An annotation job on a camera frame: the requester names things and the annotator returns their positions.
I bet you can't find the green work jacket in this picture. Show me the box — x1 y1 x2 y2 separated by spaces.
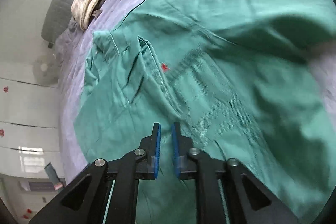
73 0 336 224

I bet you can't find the lavender plush bed blanket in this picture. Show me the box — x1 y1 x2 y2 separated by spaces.
53 0 336 185

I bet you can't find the white round fan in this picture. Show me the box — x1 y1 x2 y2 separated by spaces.
33 53 59 85

